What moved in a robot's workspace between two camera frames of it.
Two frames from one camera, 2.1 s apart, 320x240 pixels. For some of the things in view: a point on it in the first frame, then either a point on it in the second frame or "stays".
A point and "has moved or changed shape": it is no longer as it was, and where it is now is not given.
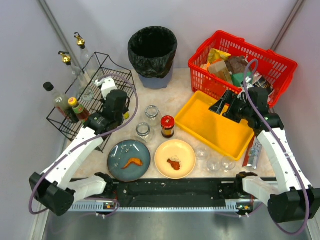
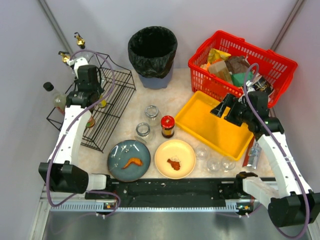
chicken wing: (132, 160) stays
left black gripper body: (116, 100) to (75, 63)
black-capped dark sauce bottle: (61, 103) stays
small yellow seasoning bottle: (126, 115) has moved or changed shape
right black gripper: (231, 108) stays
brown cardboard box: (220, 69) stays
